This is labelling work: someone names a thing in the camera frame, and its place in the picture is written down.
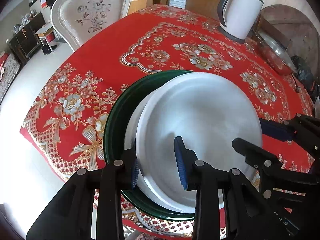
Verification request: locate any green plastic bowl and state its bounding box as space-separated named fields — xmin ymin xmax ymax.
xmin=103 ymin=70 xmax=195 ymax=221

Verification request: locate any white ornate chair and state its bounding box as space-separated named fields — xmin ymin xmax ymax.
xmin=50 ymin=0 xmax=131 ymax=51

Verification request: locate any floral sofa with red cushions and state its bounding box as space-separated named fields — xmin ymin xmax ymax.
xmin=0 ymin=51 xmax=20 ymax=102

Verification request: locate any wooden chair back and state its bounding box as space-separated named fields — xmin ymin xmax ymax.
xmin=185 ymin=0 xmax=220 ymax=20

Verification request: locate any white electric kettle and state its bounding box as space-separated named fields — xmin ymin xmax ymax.
xmin=217 ymin=0 xmax=264 ymax=44

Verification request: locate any black plastic bag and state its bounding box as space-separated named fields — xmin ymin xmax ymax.
xmin=291 ymin=55 xmax=315 ymax=94

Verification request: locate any dark wooden sideboard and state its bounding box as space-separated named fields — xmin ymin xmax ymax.
xmin=7 ymin=12 xmax=46 ymax=65

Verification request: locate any small white side table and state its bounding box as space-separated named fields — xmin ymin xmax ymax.
xmin=35 ymin=25 xmax=57 ymax=55

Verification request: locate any white ceramic bowl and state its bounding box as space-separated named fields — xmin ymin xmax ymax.
xmin=125 ymin=72 xmax=263 ymax=213

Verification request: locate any red floral tablecloth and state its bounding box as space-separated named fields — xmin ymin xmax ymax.
xmin=19 ymin=3 xmax=316 ymax=238

